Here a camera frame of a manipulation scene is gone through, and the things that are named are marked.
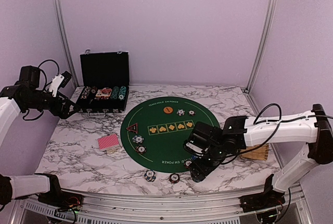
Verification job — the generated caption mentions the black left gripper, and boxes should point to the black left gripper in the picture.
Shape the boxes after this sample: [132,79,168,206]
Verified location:
[24,90,80,119]

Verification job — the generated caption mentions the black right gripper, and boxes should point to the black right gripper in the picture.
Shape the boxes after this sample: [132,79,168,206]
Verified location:
[188,144,227,182]

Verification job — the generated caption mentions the red chips bottom mat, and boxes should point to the red chips bottom mat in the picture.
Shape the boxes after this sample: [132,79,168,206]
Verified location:
[184,160,192,168]

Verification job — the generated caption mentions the red black chip stack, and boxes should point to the red black chip stack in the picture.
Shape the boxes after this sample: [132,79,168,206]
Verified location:
[169,173,180,183]

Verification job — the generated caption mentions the white blue chip stack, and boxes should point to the white blue chip stack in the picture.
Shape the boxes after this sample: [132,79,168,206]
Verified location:
[144,170,156,182]

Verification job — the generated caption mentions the small chip top mat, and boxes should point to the small chip top mat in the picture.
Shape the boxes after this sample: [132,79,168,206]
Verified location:
[188,110,196,116]

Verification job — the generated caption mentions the orange dealer button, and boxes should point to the orange dealer button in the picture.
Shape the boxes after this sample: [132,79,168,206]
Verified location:
[163,107,173,114]

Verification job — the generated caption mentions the white blue chips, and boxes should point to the white blue chips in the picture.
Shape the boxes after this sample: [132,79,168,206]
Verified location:
[132,135,144,144]

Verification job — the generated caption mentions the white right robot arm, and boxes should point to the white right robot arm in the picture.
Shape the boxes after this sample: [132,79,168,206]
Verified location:
[183,104,332,207]

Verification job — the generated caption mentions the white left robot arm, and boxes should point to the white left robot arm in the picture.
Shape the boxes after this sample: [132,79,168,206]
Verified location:
[1,83,81,206]

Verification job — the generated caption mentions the playing cards in case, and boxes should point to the playing cards in case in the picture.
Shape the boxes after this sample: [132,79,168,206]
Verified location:
[95,88,112,99]

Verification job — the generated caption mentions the black poker chip case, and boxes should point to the black poker chip case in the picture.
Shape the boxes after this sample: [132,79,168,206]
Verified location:
[76,51,130,113]

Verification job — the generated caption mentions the teal chips in case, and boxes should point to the teal chips in case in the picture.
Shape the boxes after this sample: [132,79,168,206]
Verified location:
[110,86,127,100]

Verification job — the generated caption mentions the red striped card deck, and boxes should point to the red striped card deck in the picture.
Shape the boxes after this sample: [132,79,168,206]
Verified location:
[97,133,121,154]

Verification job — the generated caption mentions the round green poker mat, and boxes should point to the round green poker mat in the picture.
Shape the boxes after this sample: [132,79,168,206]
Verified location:
[120,97,220,173]

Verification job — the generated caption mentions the red triangle marker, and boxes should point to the red triangle marker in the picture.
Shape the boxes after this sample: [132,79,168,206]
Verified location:
[126,123,138,134]

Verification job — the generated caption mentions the woven bamboo basket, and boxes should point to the woven bamboo basket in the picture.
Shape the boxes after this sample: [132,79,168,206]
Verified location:
[240,144,269,161]

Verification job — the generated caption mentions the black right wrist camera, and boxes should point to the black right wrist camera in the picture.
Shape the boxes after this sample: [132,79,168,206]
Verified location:
[183,122,214,157]

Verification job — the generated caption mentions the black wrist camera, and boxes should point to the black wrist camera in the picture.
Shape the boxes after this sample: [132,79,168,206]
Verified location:
[183,122,214,157]
[19,65,41,89]

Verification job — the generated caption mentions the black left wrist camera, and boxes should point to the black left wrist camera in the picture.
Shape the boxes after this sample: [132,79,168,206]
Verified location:
[19,65,41,89]

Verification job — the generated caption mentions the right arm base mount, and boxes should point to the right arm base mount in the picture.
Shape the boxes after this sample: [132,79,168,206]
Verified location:
[240,192,286,213]

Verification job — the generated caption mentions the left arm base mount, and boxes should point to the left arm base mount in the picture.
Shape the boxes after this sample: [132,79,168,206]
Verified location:
[37,191,83,211]

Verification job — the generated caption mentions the front aluminium rail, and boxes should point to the front aluminium rail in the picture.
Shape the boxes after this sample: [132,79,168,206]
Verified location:
[15,182,313,224]

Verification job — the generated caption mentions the left aluminium frame post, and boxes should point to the left aluminium frame post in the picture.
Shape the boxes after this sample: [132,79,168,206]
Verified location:
[53,0,79,88]

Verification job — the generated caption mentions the aluminium frame post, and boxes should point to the aluminium frame post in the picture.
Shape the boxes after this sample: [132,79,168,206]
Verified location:
[53,0,79,88]
[244,0,277,94]

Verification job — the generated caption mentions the right aluminium frame post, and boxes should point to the right aluminium frame post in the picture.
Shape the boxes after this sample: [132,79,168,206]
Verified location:
[244,0,277,94]

